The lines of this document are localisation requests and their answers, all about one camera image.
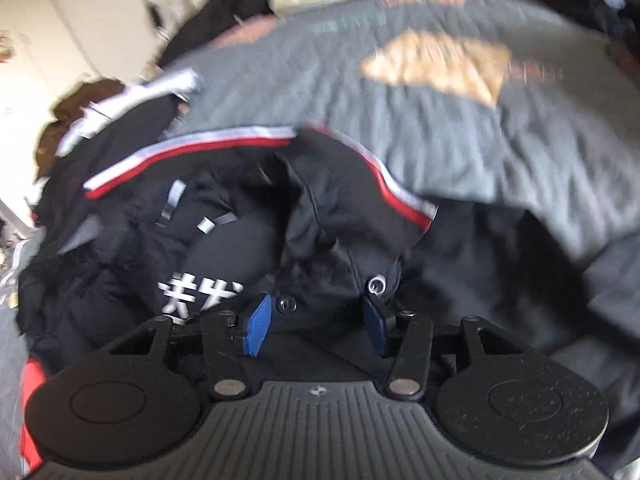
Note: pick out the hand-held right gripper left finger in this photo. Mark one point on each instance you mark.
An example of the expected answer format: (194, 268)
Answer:
(257, 325)

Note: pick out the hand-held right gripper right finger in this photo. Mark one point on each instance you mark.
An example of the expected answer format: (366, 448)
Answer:
(375, 325)

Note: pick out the black and red polo shirt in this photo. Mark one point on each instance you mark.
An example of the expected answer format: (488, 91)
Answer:
(325, 210)

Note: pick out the grey quilted bedspread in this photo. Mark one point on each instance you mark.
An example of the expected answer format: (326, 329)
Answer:
(450, 150)

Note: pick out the black garment with white trim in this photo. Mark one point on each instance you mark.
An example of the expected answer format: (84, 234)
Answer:
(135, 115)

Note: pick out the brown coat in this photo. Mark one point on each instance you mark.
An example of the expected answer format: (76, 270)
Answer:
(85, 105)

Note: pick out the black jacket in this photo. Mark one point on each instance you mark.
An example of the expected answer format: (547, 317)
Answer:
(225, 5)

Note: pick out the black hairbrush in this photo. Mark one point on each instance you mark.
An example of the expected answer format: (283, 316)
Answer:
(154, 5)

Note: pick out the white wardrobe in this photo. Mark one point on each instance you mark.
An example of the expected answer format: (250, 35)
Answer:
(40, 60)

